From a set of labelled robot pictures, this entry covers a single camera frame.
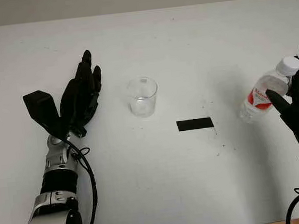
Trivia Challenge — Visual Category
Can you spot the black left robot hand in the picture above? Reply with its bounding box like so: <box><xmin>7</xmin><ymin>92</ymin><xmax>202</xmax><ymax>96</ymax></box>
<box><xmin>54</xmin><ymin>48</ymin><xmax>109</xmax><ymax>140</ymax></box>

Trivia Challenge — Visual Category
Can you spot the clear plastic water bottle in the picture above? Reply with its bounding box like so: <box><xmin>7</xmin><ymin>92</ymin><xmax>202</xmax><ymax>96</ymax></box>
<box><xmin>234</xmin><ymin>55</ymin><xmax>299</xmax><ymax>125</ymax></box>

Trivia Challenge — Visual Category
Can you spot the clear glass cup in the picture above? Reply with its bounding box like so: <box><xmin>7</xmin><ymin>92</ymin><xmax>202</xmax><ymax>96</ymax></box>
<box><xmin>126</xmin><ymin>75</ymin><xmax>162</xmax><ymax>119</ymax></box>

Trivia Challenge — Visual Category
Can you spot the black tape strip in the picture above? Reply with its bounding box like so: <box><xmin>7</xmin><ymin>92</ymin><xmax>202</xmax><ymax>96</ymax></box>
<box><xmin>176</xmin><ymin>117</ymin><xmax>215</xmax><ymax>134</ymax></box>

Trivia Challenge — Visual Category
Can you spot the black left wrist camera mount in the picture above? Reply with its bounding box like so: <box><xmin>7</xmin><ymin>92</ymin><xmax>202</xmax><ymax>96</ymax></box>
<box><xmin>22</xmin><ymin>87</ymin><xmax>71</xmax><ymax>143</ymax></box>

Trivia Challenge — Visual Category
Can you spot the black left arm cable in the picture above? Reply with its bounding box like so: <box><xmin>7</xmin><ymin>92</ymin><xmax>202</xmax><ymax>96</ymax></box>
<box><xmin>65</xmin><ymin>135</ymin><xmax>101</xmax><ymax>224</ymax></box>

